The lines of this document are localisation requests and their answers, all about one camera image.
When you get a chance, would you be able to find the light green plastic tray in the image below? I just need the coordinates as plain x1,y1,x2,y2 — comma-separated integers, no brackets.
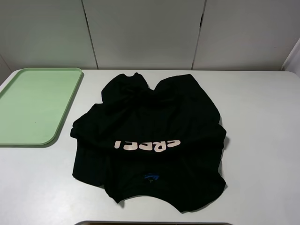
0,68,83,146

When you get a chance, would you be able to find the black short sleeve t-shirt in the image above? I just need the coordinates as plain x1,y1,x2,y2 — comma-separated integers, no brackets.
70,73,226,212

